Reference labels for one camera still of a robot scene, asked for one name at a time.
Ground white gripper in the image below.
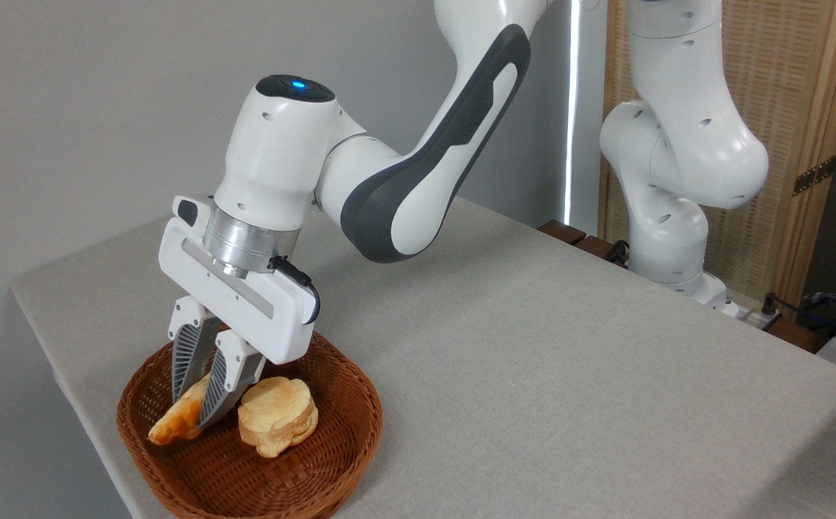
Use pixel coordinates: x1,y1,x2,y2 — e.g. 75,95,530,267
158,209,320,428

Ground long golden bread loaf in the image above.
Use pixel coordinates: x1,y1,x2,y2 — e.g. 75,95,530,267
147,373,211,446

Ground round golden bread roll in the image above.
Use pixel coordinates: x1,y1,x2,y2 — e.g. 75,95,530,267
237,376,319,459

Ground brown wicker basket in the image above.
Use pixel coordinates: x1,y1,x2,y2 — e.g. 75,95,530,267
116,324,383,519

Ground dark wooden slats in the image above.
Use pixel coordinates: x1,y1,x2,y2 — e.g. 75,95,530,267
537,220,629,269

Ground white power strip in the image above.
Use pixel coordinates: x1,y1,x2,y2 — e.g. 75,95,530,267
721,299,783,332

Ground metal screen hinge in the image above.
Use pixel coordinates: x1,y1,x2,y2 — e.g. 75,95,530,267
793,155,836,197

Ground wood and rattan folding screen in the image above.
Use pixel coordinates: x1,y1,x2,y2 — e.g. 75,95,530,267
598,0,836,303

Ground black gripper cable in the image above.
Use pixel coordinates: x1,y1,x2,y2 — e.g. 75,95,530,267
268,256,321,324

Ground small white wrist camera box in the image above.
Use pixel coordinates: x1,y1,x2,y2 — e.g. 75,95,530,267
172,195,214,229

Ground black cable bundle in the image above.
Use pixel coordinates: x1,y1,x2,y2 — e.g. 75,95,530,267
762,290,836,343

